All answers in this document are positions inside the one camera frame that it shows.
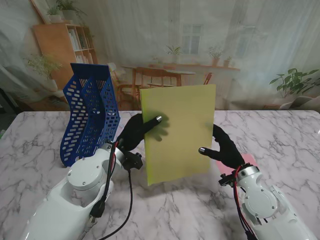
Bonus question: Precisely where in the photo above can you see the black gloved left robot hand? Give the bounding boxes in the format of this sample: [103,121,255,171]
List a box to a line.
[116,113,163,158]

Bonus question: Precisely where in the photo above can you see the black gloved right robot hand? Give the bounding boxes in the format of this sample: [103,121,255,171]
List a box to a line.
[198,124,246,171]

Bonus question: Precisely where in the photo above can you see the pink paper receipt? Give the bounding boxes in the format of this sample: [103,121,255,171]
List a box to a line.
[214,154,258,173]

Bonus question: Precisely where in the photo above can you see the yellow-green translucent file folder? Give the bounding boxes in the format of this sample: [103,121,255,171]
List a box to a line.
[139,84,217,186]

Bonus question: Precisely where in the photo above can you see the blue perforated file rack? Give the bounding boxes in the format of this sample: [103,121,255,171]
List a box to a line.
[59,62,121,169]

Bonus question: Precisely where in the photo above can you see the printed room scene backdrop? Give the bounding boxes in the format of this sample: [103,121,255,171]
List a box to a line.
[0,0,320,112]

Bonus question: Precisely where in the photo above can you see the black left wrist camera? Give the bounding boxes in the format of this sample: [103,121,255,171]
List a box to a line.
[122,151,144,171]

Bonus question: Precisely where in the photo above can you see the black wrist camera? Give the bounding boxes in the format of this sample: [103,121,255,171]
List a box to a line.
[218,172,237,187]
[122,151,144,171]

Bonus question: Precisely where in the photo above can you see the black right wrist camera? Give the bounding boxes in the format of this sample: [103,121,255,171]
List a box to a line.
[218,172,237,187]

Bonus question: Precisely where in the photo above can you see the right arm red black wires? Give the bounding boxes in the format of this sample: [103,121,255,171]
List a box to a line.
[232,164,258,240]

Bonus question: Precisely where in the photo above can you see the arm red black wires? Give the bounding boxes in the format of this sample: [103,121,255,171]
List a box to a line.
[89,141,120,219]
[232,164,258,240]

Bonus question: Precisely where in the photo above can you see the black left camera cable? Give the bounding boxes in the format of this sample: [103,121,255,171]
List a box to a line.
[98,168,134,240]

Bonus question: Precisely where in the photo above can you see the left arm red black wires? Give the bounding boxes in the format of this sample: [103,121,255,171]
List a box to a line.
[89,141,120,219]

